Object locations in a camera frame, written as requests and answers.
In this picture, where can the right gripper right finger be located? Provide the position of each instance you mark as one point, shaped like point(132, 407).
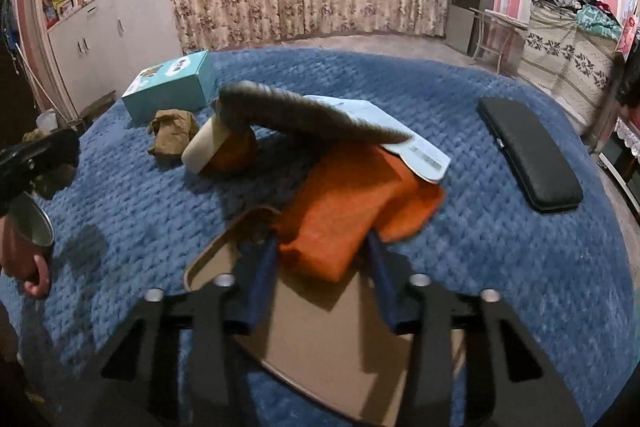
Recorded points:
point(509, 379)

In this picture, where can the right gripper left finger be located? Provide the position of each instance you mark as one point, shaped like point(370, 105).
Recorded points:
point(138, 366)

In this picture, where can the small brown paper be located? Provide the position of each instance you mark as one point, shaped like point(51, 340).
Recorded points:
point(173, 130)

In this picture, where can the white paper cup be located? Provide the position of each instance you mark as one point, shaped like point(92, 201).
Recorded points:
point(205, 145)

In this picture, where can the light blue carton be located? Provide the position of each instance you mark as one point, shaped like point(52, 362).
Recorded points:
point(423, 158)

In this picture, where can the orange cloth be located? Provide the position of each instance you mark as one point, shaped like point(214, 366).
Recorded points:
point(354, 189)

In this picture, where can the white cabinet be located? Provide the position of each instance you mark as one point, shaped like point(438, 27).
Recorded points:
point(103, 45)

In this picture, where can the teal tissue box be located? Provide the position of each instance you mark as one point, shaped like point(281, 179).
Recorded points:
point(188, 83)

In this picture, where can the blue fluffy table cover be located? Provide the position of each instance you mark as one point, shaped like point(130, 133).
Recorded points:
point(127, 224)

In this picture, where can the brown flat tray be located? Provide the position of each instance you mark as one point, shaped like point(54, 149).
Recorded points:
point(328, 341)

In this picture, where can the orange fruit piece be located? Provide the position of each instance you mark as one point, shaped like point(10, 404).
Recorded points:
point(235, 153)

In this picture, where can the black rectangular case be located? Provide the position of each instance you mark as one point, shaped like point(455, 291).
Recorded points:
point(548, 182)

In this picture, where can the small metal stool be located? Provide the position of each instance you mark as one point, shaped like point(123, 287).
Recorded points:
point(495, 34)

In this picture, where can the covered chest with clothes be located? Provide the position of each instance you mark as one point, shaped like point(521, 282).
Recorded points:
point(568, 53)

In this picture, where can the grey water dispenser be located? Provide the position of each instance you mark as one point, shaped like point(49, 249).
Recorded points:
point(462, 24)

